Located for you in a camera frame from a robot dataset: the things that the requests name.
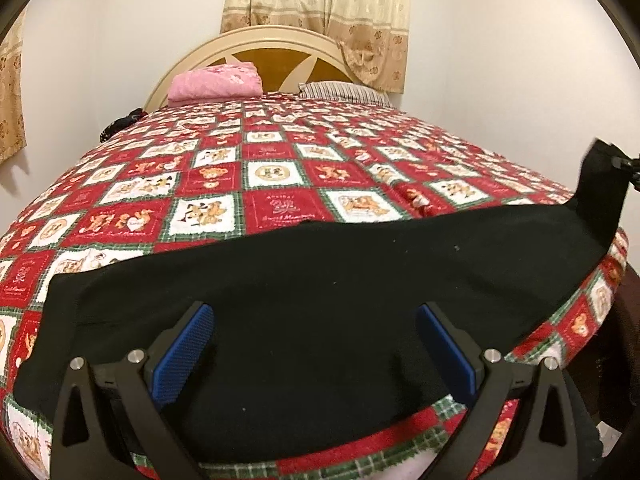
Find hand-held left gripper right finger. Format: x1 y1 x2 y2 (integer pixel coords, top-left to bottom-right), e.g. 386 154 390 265
417 302 583 480

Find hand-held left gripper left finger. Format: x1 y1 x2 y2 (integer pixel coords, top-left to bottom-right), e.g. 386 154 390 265
50 302 216 480

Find black pants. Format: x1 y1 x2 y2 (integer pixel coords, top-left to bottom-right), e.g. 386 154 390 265
15 137 628 466

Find red bear-print bedspread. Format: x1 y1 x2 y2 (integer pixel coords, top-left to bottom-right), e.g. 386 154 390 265
0 95 631 480

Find dark patterned cloth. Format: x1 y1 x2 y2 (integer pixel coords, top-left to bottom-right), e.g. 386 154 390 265
98 108 146 143

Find pink folded blanket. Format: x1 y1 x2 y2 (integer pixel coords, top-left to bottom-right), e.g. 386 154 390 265
167 61 262 103

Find striped pillow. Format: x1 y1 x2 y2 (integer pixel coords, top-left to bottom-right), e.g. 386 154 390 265
298 81 393 107

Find cream and brown headboard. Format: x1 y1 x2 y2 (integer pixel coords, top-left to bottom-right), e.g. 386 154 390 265
143 25 361 111

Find beige floral curtain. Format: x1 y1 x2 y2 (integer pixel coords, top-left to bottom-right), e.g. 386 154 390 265
220 0 413 93
0 10 27 163

